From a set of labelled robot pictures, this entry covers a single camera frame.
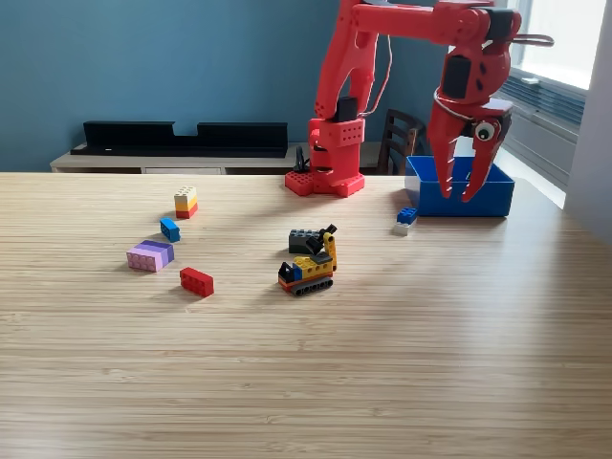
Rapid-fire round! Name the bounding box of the blue plastic bin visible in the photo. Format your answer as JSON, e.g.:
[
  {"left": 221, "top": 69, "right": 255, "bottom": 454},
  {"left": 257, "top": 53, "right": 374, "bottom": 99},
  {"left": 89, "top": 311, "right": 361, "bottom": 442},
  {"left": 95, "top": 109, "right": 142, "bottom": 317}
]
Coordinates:
[{"left": 404, "top": 155, "right": 516, "bottom": 218}]

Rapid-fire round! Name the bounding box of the dark wooden chair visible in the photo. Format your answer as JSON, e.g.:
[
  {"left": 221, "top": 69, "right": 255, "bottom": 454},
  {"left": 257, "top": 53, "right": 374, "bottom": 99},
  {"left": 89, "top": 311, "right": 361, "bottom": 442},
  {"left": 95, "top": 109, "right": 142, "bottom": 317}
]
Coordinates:
[{"left": 375, "top": 108, "right": 429, "bottom": 176}]

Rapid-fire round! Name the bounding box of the grey window vent grille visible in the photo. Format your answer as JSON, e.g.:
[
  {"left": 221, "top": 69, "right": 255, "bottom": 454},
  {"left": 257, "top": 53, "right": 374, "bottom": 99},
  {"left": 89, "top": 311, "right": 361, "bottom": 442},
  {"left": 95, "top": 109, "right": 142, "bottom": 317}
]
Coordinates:
[{"left": 496, "top": 70, "right": 587, "bottom": 140}]

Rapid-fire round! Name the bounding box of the blue and white brick stack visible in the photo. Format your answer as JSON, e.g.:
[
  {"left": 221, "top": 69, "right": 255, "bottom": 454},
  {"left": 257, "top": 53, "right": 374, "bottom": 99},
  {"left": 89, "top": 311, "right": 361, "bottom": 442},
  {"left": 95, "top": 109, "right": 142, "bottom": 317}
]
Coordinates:
[{"left": 392, "top": 207, "right": 419, "bottom": 236}]

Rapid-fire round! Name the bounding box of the dark grey brick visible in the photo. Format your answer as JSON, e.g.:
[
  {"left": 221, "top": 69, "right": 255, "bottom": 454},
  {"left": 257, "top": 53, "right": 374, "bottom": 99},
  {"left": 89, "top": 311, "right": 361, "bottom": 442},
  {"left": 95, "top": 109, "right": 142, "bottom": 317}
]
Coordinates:
[{"left": 288, "top": 228, "right": 322, "bottom": 255}]

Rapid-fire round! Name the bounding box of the yellow toy digger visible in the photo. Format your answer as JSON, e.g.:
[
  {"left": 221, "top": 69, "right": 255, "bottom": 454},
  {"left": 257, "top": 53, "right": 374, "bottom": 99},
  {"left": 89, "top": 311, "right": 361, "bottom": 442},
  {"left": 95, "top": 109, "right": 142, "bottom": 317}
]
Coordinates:
[{"left": 277, "top": 222, "right": 339, "bottom": 298}]

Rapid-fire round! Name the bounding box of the beige yellow red brick stack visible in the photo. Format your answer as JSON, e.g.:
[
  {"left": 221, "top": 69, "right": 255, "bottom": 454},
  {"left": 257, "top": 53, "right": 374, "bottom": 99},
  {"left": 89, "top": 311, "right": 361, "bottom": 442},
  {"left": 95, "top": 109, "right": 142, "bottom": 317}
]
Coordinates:
[{"left": 173, "top": 186, "right": 199, "bottom": 220}]

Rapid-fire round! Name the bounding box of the pale wooden sideboard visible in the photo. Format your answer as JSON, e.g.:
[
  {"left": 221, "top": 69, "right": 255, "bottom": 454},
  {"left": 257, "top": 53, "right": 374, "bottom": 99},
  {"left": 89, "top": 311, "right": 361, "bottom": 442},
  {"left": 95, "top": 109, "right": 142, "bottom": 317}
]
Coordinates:
[{"left": 50, "top": 141, "right": 383, "bottom": 175}]

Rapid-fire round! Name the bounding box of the small blue brick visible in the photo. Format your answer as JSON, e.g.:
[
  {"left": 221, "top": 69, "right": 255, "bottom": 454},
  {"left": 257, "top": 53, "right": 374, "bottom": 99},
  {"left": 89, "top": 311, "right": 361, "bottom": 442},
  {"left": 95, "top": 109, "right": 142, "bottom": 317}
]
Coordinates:
[{"left": 159, "top": 217, "right": 182, "bottom": 243}]

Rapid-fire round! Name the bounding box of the pink and purple brick stack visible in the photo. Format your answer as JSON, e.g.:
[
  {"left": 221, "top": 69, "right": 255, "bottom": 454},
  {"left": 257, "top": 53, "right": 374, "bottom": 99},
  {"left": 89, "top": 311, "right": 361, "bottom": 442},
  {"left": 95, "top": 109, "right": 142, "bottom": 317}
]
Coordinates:
[{"left": 125, "top": 239, "right": 175, "bottom": 273}]

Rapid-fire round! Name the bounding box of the red white servo cable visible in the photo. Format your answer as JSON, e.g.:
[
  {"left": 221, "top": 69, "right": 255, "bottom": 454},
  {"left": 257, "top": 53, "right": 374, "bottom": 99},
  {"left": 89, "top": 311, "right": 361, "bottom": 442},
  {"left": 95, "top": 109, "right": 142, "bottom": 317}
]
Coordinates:
[{"left": 514, "top": 33, "right": 557, "bottom": 49}]

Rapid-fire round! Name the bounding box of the white window frame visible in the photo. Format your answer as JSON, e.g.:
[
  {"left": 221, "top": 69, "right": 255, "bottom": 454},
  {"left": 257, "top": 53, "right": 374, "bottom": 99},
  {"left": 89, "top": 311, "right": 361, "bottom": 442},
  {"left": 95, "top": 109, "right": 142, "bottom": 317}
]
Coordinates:
[{"left": 506, "top": 0, "right": 608, "bottom": 91}]

